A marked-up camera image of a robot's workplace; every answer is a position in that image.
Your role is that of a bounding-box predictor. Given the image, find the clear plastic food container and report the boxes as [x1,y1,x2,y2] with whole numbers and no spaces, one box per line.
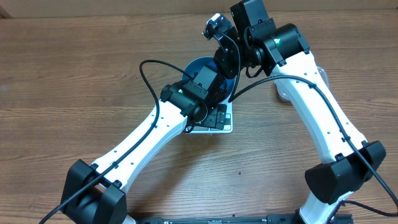
[275,51,330,103]

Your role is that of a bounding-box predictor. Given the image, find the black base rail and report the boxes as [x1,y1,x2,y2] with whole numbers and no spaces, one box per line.
[133,212,354,224]

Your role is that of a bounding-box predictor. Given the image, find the teal blue bowl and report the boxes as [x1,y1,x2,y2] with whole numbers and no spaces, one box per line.
[185,56,235,104]

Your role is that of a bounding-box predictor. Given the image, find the red adzuki beans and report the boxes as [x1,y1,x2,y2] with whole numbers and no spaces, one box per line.
[213,81,228,103]

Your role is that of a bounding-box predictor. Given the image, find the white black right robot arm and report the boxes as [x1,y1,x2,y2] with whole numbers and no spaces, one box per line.
[203,1,386,223]

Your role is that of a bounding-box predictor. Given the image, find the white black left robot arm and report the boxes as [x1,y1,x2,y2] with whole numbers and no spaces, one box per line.
[60,63,234,223]

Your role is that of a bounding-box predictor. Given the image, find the white digital kitchen scale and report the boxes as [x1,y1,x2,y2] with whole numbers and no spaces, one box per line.
[185,102,233,134]

